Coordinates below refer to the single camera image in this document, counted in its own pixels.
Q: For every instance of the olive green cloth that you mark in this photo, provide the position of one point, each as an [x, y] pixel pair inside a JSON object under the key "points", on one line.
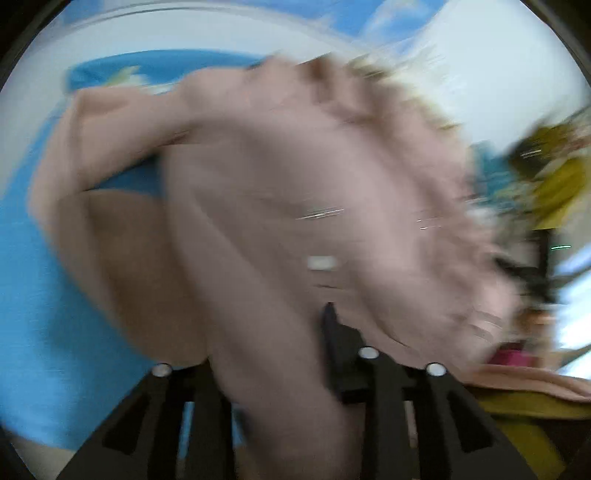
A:
{"points": [[531, 415]]}

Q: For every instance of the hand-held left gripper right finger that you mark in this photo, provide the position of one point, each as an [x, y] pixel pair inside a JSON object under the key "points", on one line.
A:
{"points": [[334, 344]]}

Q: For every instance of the yellow green cloth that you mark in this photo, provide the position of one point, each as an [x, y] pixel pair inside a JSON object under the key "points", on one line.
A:
{"points": [[556, 184]]}

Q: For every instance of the wall map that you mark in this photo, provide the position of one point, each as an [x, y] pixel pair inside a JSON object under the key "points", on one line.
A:
{"points": [[369, 16]]}

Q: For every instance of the pink coat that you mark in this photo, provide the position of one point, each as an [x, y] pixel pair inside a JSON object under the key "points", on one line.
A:
{"points": [[286, 194]]}

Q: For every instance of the magenta cloth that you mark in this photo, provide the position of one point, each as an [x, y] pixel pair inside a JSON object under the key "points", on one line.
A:
{"points": [[510, 357]]}

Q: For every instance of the person's right forearm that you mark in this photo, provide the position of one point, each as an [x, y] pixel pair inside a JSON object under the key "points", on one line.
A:
{"points": [[535, 382]]}

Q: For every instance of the blue printed blanket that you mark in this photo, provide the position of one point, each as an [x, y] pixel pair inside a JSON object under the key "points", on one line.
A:
{"points": [[41, 286]]}

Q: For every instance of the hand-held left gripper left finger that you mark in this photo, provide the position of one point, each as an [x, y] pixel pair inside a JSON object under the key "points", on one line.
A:
{"points": [[203, 406]]}

